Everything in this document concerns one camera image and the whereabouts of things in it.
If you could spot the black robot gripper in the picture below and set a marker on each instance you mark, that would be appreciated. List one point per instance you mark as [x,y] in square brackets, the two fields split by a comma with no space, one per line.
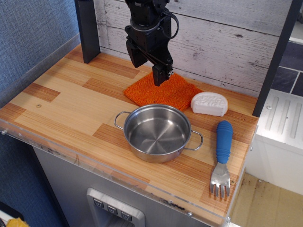
[152,45]

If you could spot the white toy sushi piece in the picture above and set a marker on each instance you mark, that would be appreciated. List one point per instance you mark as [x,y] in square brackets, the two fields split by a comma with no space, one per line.
[209,103]

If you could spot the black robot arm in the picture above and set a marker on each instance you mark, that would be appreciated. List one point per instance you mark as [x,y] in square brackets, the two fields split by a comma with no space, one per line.
[151,28]

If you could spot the orange knitted rag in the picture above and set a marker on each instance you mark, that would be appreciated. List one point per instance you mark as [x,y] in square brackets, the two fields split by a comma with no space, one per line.
[176,92]

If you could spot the small steel pot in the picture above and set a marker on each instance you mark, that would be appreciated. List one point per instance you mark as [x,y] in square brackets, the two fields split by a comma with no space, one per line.
[158,133]

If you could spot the clear acrylic table edge guard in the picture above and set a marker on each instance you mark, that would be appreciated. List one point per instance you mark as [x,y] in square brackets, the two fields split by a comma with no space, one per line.
[182,184]

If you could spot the silver dispenser button panel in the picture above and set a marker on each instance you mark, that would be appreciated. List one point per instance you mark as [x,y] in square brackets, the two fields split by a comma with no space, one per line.
[110,212]

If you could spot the white ridged appliance top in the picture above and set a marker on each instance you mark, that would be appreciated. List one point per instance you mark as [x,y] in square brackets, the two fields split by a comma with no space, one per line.
[276,153]

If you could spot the yellow object at corner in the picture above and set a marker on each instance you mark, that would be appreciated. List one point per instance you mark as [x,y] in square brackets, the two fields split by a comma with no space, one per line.
[16,222]

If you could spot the dark left vertical post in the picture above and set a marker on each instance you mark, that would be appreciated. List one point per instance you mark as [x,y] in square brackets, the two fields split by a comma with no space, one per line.
[87,24]

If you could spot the dark vertical post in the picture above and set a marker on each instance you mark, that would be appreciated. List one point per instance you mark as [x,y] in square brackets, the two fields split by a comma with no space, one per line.
[87,24]
[278,54]

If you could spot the blue handled metal fork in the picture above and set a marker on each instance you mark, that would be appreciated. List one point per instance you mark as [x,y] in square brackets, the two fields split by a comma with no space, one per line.
[220,178]

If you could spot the dark right vertical post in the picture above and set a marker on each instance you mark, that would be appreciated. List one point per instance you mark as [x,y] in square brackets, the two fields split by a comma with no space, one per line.
[278,54]

